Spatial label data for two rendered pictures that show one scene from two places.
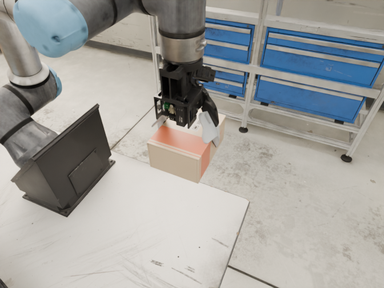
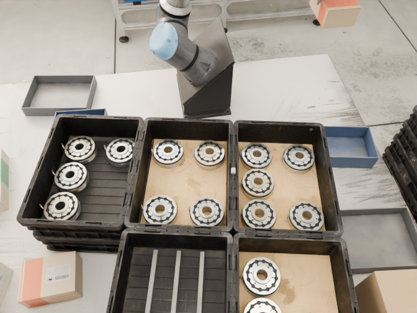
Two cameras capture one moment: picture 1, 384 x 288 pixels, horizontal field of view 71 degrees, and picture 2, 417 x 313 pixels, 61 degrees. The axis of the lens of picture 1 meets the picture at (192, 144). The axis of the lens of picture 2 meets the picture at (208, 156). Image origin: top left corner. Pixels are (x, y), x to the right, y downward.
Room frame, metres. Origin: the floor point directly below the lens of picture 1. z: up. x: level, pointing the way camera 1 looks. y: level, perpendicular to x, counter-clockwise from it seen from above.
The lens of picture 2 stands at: (-0.30, 1.05, 1.82)
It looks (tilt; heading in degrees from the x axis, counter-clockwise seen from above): 55 degrees down; 327
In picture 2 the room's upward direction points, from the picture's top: straight up
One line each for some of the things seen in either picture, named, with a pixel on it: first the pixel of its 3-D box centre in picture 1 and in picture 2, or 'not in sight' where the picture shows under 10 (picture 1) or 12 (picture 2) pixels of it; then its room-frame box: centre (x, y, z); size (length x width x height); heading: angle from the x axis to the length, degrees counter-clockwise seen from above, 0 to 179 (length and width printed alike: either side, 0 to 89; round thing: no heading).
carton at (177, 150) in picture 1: (188, 140); (334, 5); (0.46, 0.01, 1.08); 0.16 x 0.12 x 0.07; 155
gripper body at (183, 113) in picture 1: (181, 88); not in sight; (0.44, 0.02, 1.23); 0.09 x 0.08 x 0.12; 155
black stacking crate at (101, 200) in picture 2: not in sight; (91, 175); (0.41, 1.04, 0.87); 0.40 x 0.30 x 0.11; 145
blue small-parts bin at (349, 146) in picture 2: not in sight; (344, 146); (0.10, 0.17, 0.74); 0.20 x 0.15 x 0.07; 56
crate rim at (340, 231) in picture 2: not in sight; (282, 173); (0.06, 0.55, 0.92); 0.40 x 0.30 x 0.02; 145
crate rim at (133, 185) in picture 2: not in sight; (183, 169); (0.23, 0.79, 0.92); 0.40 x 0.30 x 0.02; 145
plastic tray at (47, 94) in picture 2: not in sight; (61, 94); (0.97, 0.99, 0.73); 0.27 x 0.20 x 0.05; 58
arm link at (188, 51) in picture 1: (183, 44); not in sight; (0.44, 0.01, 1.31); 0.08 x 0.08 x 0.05
